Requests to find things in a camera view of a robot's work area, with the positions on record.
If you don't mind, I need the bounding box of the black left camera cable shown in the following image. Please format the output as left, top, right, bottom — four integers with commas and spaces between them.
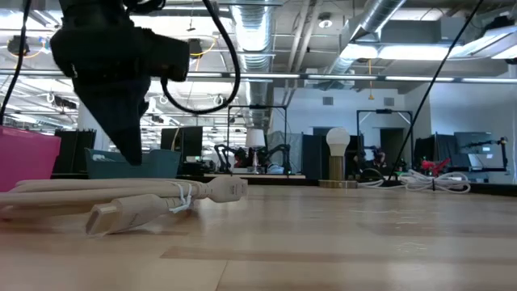
160, 0, 242, 116

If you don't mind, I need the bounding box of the yellow hanging cord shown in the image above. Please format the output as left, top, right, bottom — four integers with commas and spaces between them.
366, 59, 375, 101

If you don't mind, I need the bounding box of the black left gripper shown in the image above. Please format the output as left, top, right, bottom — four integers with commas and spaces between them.
50, 0, 153, 166

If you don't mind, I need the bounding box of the black hanging cord reel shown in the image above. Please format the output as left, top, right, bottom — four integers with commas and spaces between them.
188, 37, 205, 61
6, 35, 32, 57

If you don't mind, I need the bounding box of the teal plastic bin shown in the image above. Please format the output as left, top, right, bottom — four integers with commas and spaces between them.
84, 147, 183, 180

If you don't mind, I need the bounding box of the black partition panel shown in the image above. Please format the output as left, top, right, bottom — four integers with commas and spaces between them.
301, 133, 364, 179

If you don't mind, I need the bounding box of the slim silver ventilation duct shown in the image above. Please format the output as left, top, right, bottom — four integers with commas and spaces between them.
322, 0, 408, 88

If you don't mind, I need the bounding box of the long ceiling light strip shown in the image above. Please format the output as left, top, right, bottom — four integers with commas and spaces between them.
0, 69, 517, 84

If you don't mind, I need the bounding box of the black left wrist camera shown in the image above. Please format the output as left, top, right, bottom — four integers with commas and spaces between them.
149, 32, 191, 82

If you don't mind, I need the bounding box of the red translucent plastic bin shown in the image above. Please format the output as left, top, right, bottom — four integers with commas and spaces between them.
0, 124, 62, 193

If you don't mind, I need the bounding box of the wide silver ventilation duct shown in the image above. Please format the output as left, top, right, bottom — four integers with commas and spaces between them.
229, 0, 280, 126

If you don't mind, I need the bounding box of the white shade table lamp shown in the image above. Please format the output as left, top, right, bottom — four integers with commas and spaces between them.
245, 128, 267, 173

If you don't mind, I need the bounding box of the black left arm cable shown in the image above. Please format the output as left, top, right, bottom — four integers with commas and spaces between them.
0, 0, 32, 124

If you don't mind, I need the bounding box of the black cabinet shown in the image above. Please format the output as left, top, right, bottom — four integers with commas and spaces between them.
52, 129, 97, 175

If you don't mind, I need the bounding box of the beige coiled cable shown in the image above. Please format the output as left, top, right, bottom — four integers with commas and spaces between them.
0, 175, 249, 238

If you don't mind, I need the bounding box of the black articulated stand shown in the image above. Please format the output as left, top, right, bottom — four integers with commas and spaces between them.
460, 136, 511, 175

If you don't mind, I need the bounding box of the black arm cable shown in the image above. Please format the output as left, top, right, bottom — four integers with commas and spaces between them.
0, 0, 32, 124
387, 0, 485, 181

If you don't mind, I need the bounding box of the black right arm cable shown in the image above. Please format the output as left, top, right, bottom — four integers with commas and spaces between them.
387, 0, 485, 181

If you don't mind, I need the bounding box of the black gantry frame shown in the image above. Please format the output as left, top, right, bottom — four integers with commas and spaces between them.
356, 108, 414, 173
226, 104, 288, 175

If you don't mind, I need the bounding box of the black cable loop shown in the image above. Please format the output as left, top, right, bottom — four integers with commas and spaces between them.
358, 166, 399, 188

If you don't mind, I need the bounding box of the white bundled cable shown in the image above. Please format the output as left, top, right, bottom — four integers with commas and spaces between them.
357, 168, 472, 195

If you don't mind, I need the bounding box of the grey background monitor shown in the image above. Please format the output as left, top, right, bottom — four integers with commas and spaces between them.
453, 131, 494, 167

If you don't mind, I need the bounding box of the black background monitor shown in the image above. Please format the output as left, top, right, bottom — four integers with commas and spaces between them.
160, 126, 204, 163

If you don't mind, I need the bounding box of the red background object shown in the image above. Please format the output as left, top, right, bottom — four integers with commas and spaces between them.
419, 158, 452, 175

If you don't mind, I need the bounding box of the bulb lamp with brass base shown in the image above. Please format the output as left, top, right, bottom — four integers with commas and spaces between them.
317, 126, 359, 189

